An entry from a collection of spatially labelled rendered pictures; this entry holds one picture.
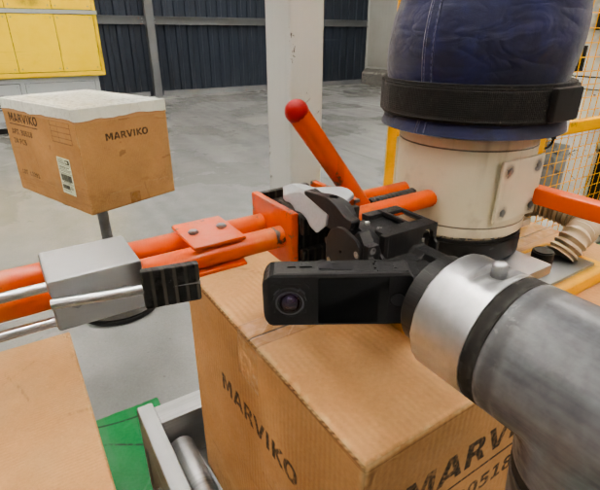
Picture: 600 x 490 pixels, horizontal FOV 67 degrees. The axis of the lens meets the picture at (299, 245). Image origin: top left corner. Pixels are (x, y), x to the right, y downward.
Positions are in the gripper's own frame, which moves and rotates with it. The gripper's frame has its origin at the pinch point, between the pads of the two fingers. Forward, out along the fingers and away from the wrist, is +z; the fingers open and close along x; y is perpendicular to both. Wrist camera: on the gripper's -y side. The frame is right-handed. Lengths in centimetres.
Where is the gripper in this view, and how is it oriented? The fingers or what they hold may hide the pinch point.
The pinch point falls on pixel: (285, 226)
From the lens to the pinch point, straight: 47.8
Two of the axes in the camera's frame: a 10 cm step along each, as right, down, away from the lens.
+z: -5.3, -3.5, 7.7
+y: 8.5, -2.2, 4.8
